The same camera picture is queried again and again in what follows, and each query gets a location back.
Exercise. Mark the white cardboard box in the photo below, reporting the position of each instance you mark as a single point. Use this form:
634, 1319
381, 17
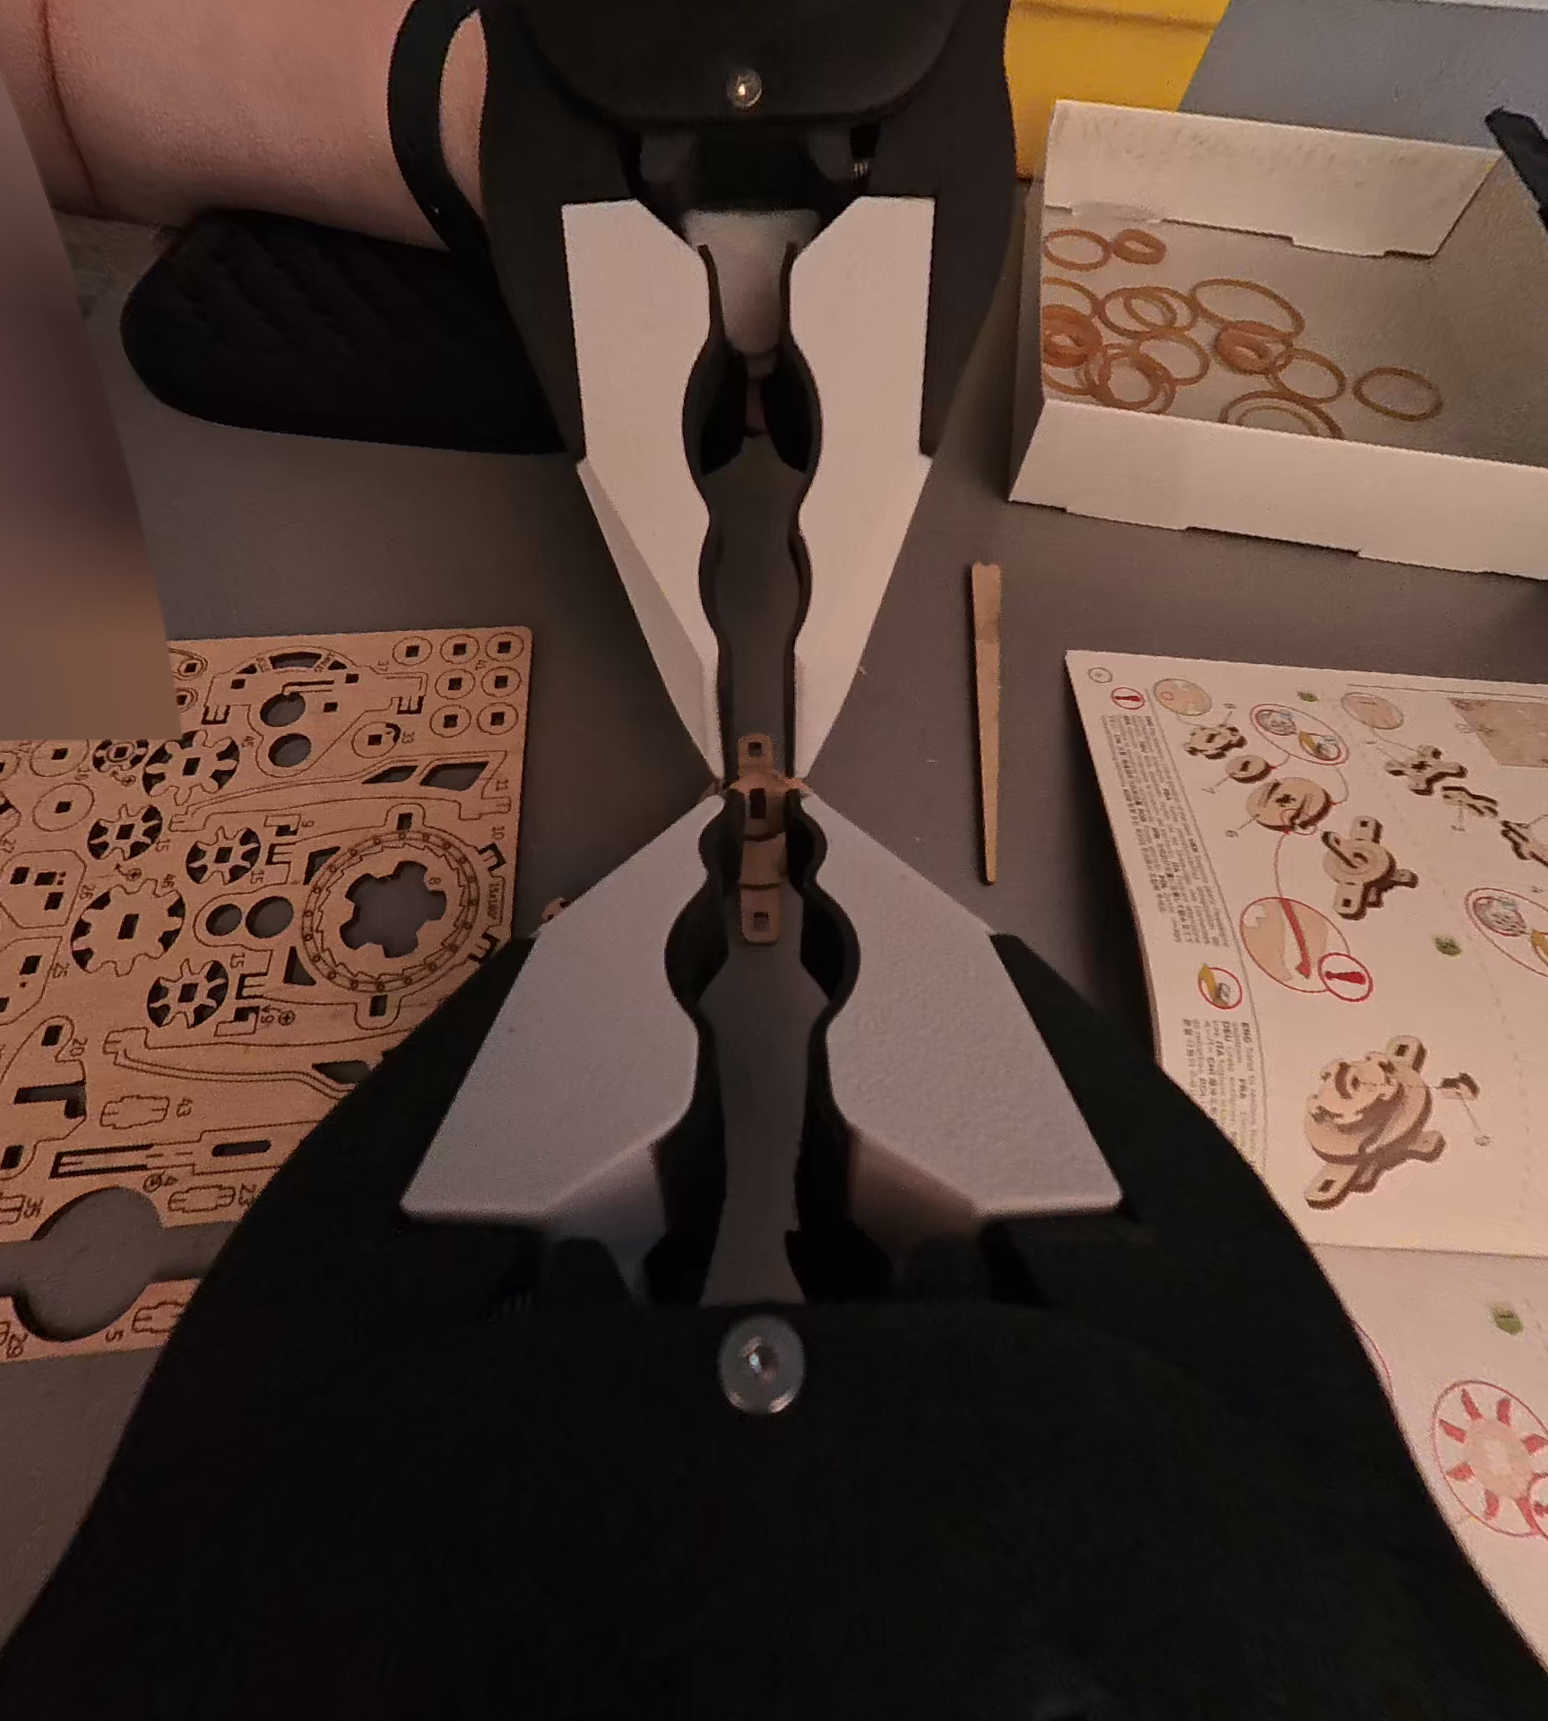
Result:
1257, 485

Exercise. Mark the small wooden model part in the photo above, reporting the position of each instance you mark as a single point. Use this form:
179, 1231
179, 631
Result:
757, 901

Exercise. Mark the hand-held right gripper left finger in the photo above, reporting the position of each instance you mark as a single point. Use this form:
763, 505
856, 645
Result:
544, 1077

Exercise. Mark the yellow box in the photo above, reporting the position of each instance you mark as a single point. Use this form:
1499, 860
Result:
1096, 55

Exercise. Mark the pile of rubber bands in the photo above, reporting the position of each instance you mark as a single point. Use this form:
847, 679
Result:
1130, 385

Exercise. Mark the thin wooden stick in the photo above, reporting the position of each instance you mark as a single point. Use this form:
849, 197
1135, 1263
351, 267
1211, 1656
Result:
983, 700

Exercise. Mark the small wooden gear piece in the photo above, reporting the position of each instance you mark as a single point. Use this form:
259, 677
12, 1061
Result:
553, 916

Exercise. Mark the person's left forearm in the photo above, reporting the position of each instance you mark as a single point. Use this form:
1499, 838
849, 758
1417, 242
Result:
249, 109

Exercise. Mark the black quilted pad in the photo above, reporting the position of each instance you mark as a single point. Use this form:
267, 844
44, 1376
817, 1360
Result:
315, 337

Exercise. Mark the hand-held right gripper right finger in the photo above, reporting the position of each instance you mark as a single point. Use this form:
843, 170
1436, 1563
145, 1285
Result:
962, 1077

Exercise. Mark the illustrated instruction booklet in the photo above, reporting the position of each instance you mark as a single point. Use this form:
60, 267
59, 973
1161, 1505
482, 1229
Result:
1392, 1077

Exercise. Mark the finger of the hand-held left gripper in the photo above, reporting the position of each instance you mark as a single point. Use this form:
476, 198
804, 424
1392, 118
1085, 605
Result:
625, 405
867, 405

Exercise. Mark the laser-cut wooden parts sheet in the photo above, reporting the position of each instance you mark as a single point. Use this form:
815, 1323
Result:
275, 1063

